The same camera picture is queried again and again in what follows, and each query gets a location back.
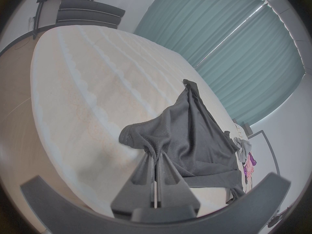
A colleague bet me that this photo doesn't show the black T-shirt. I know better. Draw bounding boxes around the black T-shirt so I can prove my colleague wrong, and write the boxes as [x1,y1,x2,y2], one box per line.
[119,79,246,204]

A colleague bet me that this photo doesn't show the bed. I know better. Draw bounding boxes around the bed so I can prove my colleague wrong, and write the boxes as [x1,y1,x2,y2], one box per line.
[30,25,280,216]

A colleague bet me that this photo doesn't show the grey bedside table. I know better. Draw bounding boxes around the grey bedside table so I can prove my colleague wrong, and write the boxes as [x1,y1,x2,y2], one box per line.
[232,118,252,135]

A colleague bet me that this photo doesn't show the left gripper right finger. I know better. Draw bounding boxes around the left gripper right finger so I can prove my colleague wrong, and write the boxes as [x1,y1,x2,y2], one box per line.
[157,153,200,213]

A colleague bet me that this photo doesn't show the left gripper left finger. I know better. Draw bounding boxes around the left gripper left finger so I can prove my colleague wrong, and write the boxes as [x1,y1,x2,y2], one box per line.
[111,153,155,213]

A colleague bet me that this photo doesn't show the blue-green curtain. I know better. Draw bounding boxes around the blue-green curtain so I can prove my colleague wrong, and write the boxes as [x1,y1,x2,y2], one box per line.
[134,0,266,66]
[194,3,306,125]

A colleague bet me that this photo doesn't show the white printed pillow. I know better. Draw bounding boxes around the white printed pillow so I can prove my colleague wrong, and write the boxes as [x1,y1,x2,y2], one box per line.
[234,124,247,139]

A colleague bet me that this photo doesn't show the pile of clothes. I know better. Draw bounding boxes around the pile of clothes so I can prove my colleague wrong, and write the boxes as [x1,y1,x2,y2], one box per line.
[244,153,257,193]

